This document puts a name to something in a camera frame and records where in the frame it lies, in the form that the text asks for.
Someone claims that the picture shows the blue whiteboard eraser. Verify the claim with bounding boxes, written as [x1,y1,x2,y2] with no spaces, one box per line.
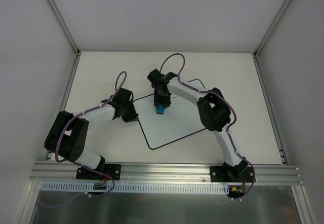
[156,105,165,115]

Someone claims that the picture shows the white whiteboard black frame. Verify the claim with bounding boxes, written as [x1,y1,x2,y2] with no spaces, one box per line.
[134,94,206,150]

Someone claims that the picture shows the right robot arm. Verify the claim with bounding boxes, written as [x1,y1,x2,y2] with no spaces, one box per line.
[147,69,248,182]

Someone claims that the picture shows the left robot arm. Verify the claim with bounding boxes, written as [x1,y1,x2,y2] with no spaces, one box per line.
[44,88,138,179]

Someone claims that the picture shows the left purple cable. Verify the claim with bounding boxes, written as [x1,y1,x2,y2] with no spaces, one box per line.
[37,71,127,207]

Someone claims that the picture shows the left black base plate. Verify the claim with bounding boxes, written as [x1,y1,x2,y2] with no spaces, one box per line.
[76,164,121,180]

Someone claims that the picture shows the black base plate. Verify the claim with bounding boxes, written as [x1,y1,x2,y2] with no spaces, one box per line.
[76,164,121,180]
[210,165,255,183]

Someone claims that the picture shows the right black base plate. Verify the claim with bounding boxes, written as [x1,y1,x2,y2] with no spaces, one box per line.
[210,165,255,183]

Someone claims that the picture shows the white slotted cable duct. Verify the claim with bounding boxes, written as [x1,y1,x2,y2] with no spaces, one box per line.
[40,181,229,195]

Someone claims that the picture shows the right aluminium frame post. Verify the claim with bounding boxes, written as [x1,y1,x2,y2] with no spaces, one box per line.
[254,0,304,57]

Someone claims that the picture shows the aluminium frame post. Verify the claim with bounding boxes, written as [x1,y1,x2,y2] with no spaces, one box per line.
[254,0,304,57]
[46,0,80,55]

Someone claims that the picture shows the aluminium mounting rail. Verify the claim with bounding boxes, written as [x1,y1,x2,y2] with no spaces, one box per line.
[29,161,304,185]

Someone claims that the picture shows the left aluminium frame post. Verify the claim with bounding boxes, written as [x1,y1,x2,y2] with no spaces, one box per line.
[46,0,80,55]

